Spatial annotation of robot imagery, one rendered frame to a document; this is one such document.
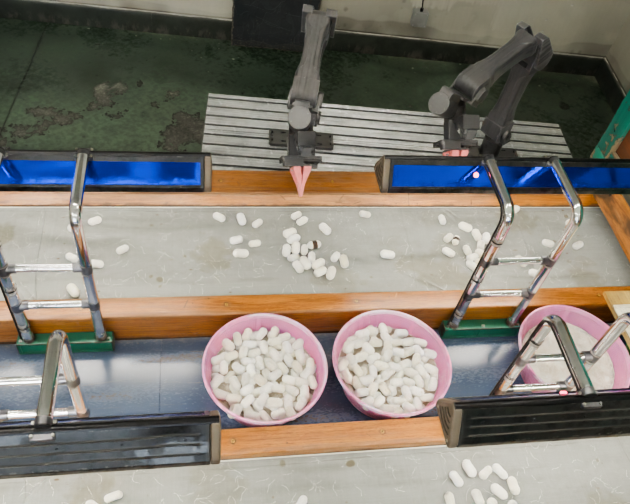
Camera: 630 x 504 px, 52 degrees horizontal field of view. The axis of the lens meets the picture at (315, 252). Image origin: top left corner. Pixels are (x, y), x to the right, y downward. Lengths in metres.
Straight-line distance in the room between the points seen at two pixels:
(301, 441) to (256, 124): 1.09
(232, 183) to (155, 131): 1.38
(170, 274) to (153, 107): 1.74
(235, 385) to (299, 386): 0.14
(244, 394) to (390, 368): 0.33
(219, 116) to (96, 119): 1.15
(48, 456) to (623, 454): 1.15
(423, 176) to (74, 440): 0.84
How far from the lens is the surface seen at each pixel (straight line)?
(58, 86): 3.39
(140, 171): 1.32
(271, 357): 1.46
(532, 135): 2.34
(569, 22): 3.95
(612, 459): 1.58
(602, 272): 1.89
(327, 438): 1.35
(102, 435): 0.98
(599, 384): 1.67
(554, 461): 1.51
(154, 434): 0.98
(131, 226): 1.68
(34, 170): 1.35
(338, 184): 1.79
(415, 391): 1.47
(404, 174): 1.38
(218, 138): 2.03
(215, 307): 1.49
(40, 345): 1.54
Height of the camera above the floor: 1.98
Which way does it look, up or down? 49 degrees down
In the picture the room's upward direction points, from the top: 11 degrees clockwise
